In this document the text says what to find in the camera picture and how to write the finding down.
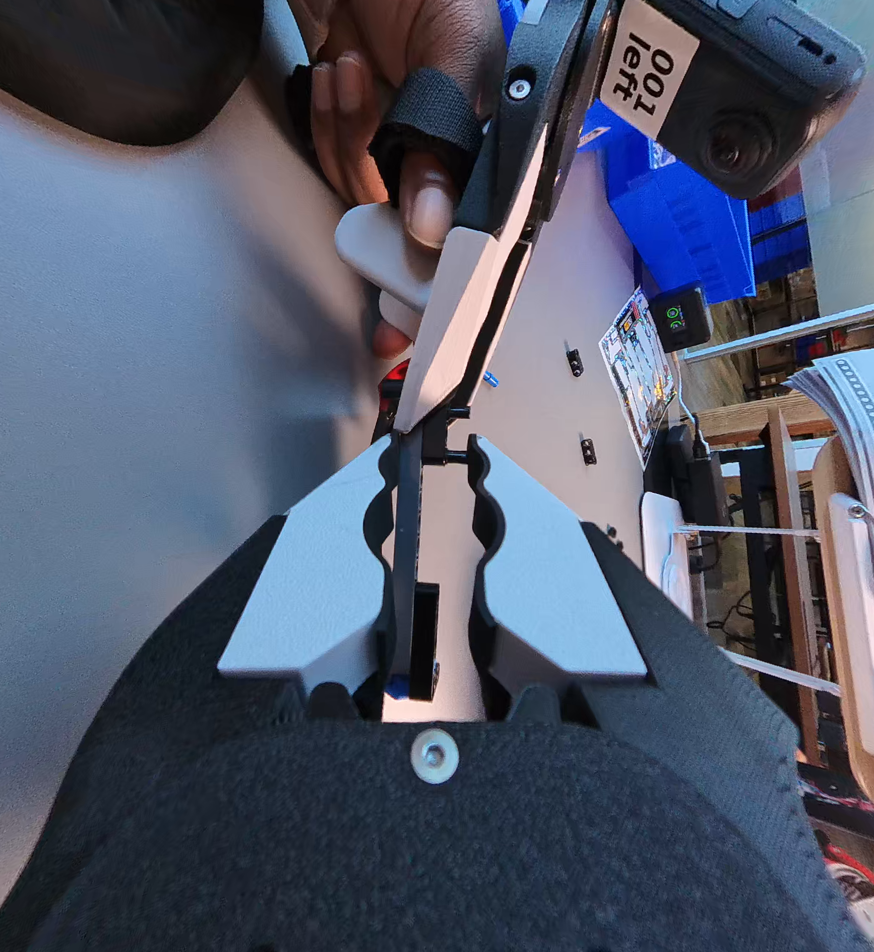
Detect wooden bench frame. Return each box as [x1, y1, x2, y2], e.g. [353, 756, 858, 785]
[697, 405, 832, 767]

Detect blue plastic bin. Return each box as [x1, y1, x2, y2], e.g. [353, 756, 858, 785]
[604, 130, 756, 304]

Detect black power adapter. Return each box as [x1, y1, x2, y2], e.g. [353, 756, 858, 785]
[664, 424, 730, 525]

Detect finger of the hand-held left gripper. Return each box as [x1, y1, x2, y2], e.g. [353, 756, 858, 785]
[394, 122, 556, 435]

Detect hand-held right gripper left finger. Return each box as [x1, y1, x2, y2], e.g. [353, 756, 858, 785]
[216, 433, 402, 716]

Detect black lego chassis frame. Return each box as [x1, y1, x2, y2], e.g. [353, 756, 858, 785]
[372, 358, 477, 705]

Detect person's left hand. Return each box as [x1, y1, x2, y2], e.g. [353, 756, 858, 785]
[309, 0, 508, 359]

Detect stack of coloured crates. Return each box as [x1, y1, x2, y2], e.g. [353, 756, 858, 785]
[749, 186, 813, 280]

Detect lego sticker sheet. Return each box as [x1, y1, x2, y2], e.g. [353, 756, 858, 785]
[599, 286, 681, 470]

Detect white book stand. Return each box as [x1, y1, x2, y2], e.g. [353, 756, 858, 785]
[640, 435, 874, 815]

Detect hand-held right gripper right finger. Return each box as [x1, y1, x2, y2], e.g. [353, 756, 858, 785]
[467, 433, 650, 716]

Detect lego instruction booklet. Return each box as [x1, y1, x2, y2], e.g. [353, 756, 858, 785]
[785, 346, 874, 618]

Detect black device green display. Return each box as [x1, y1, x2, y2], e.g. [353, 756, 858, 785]
[649, 286, 713, 354]

